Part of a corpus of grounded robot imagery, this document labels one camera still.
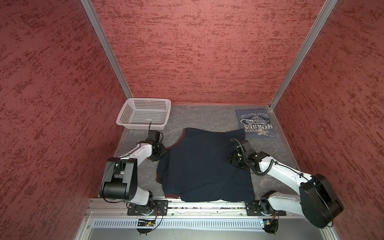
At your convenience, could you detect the right small circuit board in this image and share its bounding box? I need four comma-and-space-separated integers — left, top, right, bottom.
263, 220, 272, 228

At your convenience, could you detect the aluminium corner post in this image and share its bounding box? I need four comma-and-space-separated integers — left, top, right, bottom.
81, 0, 133, 99
269, 0, 338, 111

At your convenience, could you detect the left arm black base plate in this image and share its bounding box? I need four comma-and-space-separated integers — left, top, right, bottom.
127, 200, 169, 217

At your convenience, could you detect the white perforated cable duct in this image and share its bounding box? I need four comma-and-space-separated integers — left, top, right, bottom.
92, 218, 263, 231

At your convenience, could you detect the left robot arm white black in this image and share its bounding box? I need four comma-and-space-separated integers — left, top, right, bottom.
99, 130, 167, 215

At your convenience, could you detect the aluminium corner post right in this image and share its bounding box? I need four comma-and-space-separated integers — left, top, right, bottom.
269, 0, 338, 111

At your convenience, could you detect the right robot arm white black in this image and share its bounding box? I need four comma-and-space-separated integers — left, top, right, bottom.
228, 139, 344, 229

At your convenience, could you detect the grey-blue tank top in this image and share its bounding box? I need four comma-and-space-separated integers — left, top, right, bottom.
236, 109, 276, 140

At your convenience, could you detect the dark navy maroon-trimmed tank top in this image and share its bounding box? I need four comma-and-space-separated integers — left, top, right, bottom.
156, 128, 255, 203

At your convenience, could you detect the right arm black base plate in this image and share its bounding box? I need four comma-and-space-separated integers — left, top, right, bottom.
245, 200, 270, 217

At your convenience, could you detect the left small circuit board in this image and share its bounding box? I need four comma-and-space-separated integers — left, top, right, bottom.
137, 219, 156, 228

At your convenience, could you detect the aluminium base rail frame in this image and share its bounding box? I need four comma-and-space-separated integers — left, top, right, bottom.
75, 199, 340, 240

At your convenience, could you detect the aluminium corner post left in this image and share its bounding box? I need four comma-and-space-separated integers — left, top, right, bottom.
81, 0, 133, 99

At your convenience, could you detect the white plastic laundry basket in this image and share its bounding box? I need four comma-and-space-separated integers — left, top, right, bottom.
116, 98, 172, 131

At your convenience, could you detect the small circuit board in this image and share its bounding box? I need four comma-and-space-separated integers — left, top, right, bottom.
263, 220, 272, 228
137, 219, 156, 228

